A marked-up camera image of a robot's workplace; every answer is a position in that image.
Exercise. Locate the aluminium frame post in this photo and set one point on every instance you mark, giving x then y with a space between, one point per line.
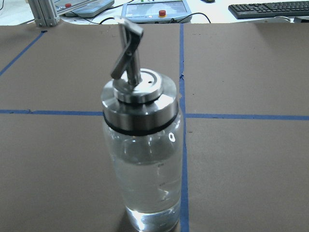
44 12

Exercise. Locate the black computer keyboard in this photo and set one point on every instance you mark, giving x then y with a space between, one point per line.
273 9

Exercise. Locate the glass sauce bottle steel spout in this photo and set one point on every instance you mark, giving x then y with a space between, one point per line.
143 129

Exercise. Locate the grey teach pendant red button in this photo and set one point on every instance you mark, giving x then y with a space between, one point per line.
152 12

